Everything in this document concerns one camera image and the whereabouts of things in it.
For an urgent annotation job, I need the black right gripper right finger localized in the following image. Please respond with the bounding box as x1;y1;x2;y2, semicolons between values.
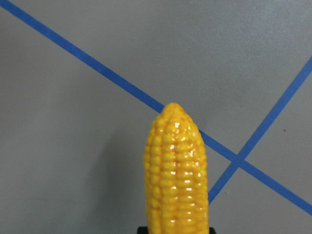
209;227;216;234

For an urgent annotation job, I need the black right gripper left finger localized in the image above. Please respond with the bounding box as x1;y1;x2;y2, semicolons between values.
137;226;149;234

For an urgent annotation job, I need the yellow plastic corn cob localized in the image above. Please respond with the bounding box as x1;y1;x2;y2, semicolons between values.
143;103;210;234

